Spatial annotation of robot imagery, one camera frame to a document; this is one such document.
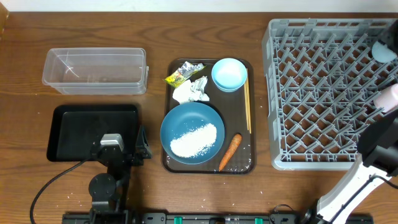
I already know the wooden chopstick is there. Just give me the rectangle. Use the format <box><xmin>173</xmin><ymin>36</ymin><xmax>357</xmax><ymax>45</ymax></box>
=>
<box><xmin>246</xmin><ymin>70</ymin><xmax>251</xmax><ymax>133</ymax></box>
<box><xmin>243</xmin><ymin>81</ymin><xmax>250</xmax><ymax>131</ymax></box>

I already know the clear plastic bin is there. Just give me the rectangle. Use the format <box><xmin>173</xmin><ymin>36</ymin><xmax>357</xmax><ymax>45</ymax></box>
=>
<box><xmin>42</xmin><ymin>47</ymin><xmax>149</xmax><ymax>95</ymax></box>

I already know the dark blue plate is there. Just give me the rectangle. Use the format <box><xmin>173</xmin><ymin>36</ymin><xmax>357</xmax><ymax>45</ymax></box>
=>
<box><xmin>160</xmin><ymin>103</ymin><xmax>225</xmax><ymax>165</ymax></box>

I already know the orange carrot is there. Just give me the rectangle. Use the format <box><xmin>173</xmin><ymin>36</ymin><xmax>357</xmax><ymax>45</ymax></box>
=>
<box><xmin>218</xmin><ymin>134</ymin><xmax>243</xmax><ymax>171</ymax></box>

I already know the white pink cup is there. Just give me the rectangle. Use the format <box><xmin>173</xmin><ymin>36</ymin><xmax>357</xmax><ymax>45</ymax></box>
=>
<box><xmin>373</xmin><ymin>84</ymin><xmax>398</xmax><ymax>113</ymax></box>

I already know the crumpled white paper napkin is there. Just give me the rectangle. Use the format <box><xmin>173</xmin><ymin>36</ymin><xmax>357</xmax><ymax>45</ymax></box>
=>
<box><xmin>172</xmin><ymin>76</ymin><xmax>210</xmax><ymax>104</ymax></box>

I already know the grey dishwasher rack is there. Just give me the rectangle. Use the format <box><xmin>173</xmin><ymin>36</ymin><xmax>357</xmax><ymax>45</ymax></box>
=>
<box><xmin>262</xmin><ymin>19</ymin><xmax>397</xmax><ymax>170</ymax></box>

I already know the black plastic tray bin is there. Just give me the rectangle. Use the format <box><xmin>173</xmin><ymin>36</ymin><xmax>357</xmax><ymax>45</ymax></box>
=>
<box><xmin>47</xmin><ymin>104</ymin><xmax>139</xmax><ymax>162</ymax></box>

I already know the light blue bowl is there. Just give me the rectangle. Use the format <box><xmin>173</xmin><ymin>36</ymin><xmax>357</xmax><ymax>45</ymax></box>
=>
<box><xmin>211</xmin><ymin>58</ymin><xmax>248</xmax><ymax>93</ymax></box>

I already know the light blue cup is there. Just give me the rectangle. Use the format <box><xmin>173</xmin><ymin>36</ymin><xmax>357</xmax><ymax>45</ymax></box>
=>
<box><xmin>371</xmin><ymin>41</ymin><xmax>397</xmax><ymax>63</ymax></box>

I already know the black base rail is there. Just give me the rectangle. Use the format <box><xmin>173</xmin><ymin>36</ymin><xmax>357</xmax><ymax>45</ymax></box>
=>
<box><xmin>61</xmin><ymin>212</ymin><xmax>374</xmax><ymax>224</ymax></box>

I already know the dark brown serving tray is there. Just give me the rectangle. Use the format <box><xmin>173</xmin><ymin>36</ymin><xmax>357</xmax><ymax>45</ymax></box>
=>
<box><xmin>162</xmin><ymin>58</ymin><xmax>256</xmax><ymax>175</ymax></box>

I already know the white rice pile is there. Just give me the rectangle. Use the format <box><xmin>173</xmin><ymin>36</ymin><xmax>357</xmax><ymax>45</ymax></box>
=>
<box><xmin>170</xmin><ymin>123</ymin><xmax>217</xmax><ymax>158</ymax></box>

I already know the yellow silver snack wrapper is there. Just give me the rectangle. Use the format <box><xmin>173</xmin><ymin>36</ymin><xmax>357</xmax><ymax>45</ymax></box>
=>
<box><xmin>164</xmin><ymin>61</ymin><xmax>205</xmax><ymax>88</ymax></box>

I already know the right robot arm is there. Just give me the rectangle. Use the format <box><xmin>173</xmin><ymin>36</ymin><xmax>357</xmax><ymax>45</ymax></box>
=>
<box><xmin>301</xmin><ymin>84</ymin><xmax>397</xmax><ymax>223</ymax></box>

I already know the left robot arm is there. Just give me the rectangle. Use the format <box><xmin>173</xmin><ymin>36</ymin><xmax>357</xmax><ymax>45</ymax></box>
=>
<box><xmin>88</xmin><ymin>126</ymin><xmax>152</xmax><ymax>223</ymax></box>

